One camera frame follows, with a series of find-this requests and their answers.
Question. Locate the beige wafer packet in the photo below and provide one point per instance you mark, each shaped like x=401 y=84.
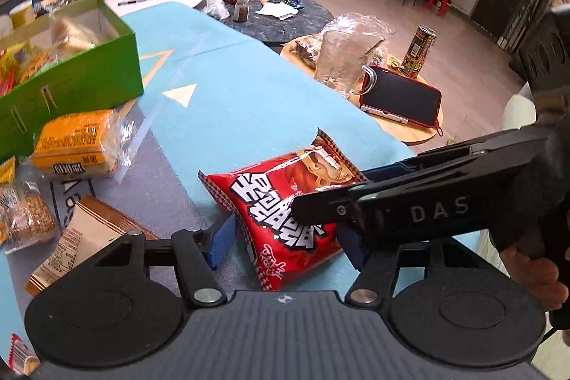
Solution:
x=75 y=237

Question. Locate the brown jar with white lid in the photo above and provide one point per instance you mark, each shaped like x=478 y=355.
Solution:
x=241 y=9

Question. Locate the white phone stand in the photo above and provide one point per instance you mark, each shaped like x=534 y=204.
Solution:
x=385 y=115

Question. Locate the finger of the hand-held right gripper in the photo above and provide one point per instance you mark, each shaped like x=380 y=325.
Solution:
x=325 y=206
x=387 y=173

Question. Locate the small yellow snack packet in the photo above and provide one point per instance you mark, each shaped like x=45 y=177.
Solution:
x=6 y=170

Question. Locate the dark marble round table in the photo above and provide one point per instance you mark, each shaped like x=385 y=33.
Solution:
x=276 y=28

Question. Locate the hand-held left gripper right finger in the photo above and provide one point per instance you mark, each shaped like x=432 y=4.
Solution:
x=349 y=246

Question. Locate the scattered wrapped candies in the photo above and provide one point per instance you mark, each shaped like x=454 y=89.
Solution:
x=287 y=1

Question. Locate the clear glass pitcher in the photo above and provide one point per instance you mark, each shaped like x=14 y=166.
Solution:
x=340 y=59

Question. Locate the crinkled clear plastic bag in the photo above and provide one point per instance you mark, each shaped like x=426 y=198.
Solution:
x=356 y=24

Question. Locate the person's right hand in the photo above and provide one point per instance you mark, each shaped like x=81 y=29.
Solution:
x=534 y=282

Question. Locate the small red and white packet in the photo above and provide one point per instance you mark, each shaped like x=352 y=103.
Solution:
x=22 y=355

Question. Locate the pale sliced bread packet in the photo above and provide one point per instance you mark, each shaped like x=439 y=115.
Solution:
x=75 y=35

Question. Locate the gold cylindrical can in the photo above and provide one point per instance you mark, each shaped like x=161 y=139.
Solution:
x=21 y=12

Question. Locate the red checkered-edge snack packet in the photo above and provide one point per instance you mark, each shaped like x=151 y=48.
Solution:
x=276 y=206

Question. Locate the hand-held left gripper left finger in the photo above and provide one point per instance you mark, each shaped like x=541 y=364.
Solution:
x=220 y=242

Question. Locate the black and yellow can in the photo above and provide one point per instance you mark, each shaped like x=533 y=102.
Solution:
x=419 y=50

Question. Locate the yellow and red snack packet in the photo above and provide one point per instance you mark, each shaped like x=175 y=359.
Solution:
x=26 y=66

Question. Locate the white paper sheet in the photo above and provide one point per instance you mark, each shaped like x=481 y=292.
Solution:
x=276 y=11

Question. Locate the phone in red case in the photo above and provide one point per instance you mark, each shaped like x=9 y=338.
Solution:
x=400 y=97

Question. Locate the green cardboard box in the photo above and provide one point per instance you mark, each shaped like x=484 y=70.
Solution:
x=89 y=77

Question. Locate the orange bread packet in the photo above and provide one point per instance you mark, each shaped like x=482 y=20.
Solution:
x=71 y=144

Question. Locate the clear round biscuit packet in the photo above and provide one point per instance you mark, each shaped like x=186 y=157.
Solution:
x=29 y=215

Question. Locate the plastic bag with dark contents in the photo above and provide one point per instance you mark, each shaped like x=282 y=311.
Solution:
x=216 y=4

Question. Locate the red plastic stool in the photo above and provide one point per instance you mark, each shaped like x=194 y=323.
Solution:
x=438 y=1

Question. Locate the round wooden side table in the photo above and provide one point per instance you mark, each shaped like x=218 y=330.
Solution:
x=400 y=133

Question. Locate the black pen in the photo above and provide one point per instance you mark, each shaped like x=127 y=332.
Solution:
x=139 y=0

